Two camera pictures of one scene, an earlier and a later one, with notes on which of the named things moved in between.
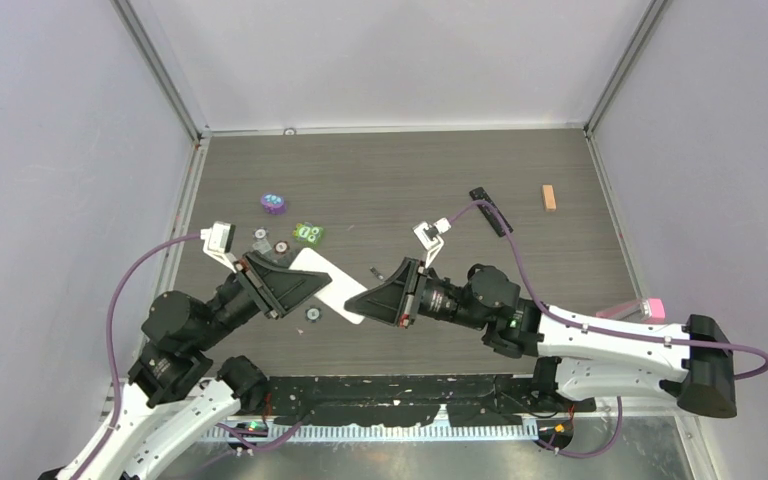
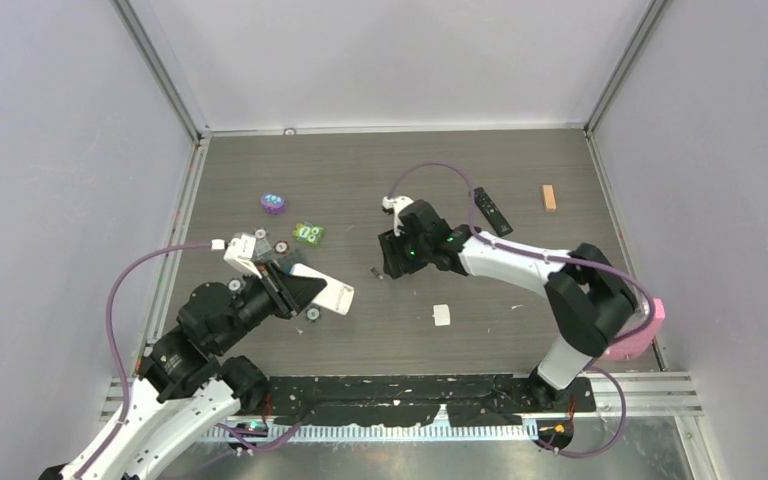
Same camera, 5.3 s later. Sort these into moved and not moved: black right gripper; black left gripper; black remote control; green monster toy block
Moved: black right gripper
Not moved: black left gripper; green monster toy block; black remote control
